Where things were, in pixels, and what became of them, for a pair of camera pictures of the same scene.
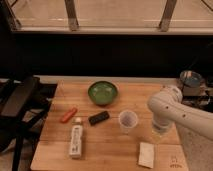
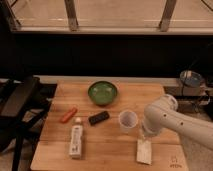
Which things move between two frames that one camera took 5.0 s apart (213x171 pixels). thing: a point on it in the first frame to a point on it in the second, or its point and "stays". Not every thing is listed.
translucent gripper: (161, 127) to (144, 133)
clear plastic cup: (128, 119) stays
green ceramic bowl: (103, 93) stays
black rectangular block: (97, 118) stays
